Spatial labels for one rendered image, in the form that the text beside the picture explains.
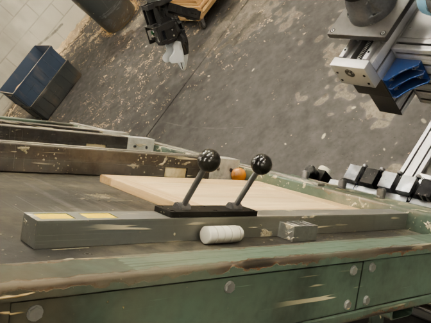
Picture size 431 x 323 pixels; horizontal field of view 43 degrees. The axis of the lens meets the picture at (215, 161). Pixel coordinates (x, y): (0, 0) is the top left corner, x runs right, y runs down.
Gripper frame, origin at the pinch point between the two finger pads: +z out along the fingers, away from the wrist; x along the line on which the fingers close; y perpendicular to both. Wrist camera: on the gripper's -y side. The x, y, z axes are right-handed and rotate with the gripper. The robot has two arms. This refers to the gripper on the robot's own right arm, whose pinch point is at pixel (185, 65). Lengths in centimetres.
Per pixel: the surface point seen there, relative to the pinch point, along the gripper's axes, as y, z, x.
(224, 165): -4.8, 36.7, -1.2
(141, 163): 23.0, 21.0, 0.1
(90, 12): -141, 39, -390
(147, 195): 37, 13, 32
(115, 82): -110, 91, -314
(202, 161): 41, -6, 66
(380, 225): -3, 36, 61
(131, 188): 37.9, 13.3, 25.1
